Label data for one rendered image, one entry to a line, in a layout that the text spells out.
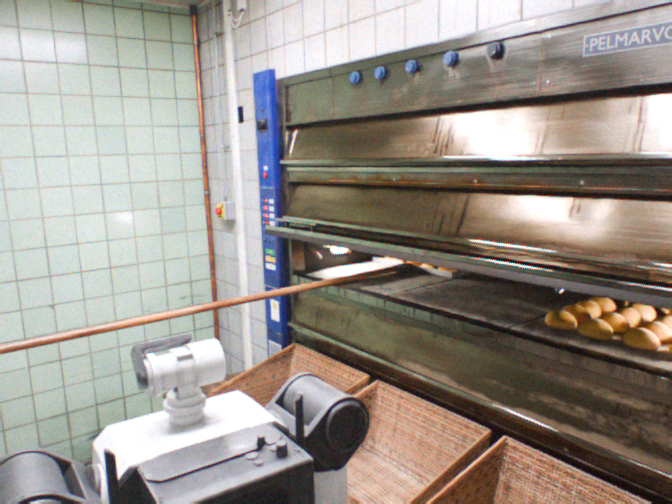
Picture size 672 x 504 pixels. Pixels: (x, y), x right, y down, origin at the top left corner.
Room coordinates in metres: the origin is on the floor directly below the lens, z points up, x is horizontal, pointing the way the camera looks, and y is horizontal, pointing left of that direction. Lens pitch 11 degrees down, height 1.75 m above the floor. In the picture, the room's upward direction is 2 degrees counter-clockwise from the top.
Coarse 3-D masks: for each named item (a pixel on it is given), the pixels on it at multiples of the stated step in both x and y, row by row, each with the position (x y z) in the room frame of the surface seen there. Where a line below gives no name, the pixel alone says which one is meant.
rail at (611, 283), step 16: (336, 240) 2.13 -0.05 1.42; (352, 240) 2.06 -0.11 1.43; (432, 256) 1.73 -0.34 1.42; (448, 256) 1.68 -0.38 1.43; (464, 256) 1.63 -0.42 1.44; (528, 272) 1.45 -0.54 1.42; (544, 272) 1.42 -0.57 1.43; (560, 272) 1.38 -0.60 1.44; (624, 288) 1.25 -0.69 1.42; (640, 288) 1.22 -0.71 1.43; (656, 288) 1.20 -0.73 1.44
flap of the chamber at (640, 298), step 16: (304, 240) 2.30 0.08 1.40; (320, 240) 2.21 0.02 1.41; (400, 256) 1.84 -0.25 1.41; (416, 256) 1.79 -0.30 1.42; (480, 272) 1.58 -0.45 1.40; (496, 272) 1.53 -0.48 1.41; (512, 272) 1.49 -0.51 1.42; (560, 288) 1.37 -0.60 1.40; (576, 288) 1.34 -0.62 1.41; (592, 288) 1.31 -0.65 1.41; (608, 288) 1.28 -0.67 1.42; (656, 304) 1.19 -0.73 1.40
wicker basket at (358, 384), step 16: (288, 352) 2.57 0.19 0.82; (304, 352) 2.52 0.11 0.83; (256, 368) 2.46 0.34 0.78; (272, 368) 2.52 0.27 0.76; (288, 368) 2.57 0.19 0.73; (304, 368) 2.49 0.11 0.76; (320, 368) 2.40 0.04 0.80; (336, 368) 2.32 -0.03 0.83; (352, 368) 2.24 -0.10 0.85; (224, 384) 2.36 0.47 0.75; (240, 384) 2.41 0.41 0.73; (256, 384) 2.46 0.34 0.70; (272, 384) 2.51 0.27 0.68; (336, 384) 2.30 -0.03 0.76; (352, 384) 2.22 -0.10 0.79
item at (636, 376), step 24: (336, 288) 2.38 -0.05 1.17; (360, 288) 2.33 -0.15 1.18; (408, 312) 2.02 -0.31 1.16; (432, 312) 1.93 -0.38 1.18; (480, 336) 1.75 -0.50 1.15; (504, 336) 1.68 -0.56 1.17; (528, 336) 1.64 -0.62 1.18; (576, 360) 1.48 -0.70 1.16; (600, 360) 1.43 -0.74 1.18; (624, 360) 1.42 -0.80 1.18; (648, 384) 1.33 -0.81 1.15
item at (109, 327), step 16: (368, 272) 2.52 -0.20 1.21; (384, 272) 2.57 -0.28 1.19; (288, 288) 2.27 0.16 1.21; (304, 288) 2.31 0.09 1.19; (208, 304) 2.06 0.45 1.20; (224, 304) 2.09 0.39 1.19; (128, 320) 1.88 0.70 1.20; (144, 320) 1.91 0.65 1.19; (160, 320) 1.95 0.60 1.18; (48, 336) 1.74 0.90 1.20; (64, 336) 1.76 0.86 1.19; (80, 336) 1.79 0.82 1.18; (0, 352) 1.65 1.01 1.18
